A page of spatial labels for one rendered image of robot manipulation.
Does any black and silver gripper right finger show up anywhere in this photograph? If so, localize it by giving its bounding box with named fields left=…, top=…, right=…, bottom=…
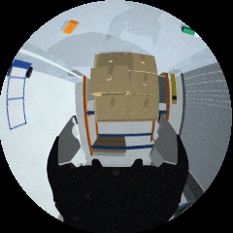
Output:
left=150, top=114, right=188, bottom=204

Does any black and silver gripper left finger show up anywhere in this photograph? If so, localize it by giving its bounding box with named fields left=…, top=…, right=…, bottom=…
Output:
left=47, top=116, right=85, bottom=203

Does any tan wooden drawer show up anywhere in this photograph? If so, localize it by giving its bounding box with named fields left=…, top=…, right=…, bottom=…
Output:
left=96, top=53, right=126, bottom=67
left=129, top=73, right=158, bottom=96
left=90, top=66, right=130, bottom=96
left=95, top=96, right=127, bottom=120
left=127, top=53, right=156, bottom=74
left=129, top=97, right=158, bottom=119

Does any green and white eraser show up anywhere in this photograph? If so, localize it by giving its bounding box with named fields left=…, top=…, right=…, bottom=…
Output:
left=182, top=26, right=199, bottom=37

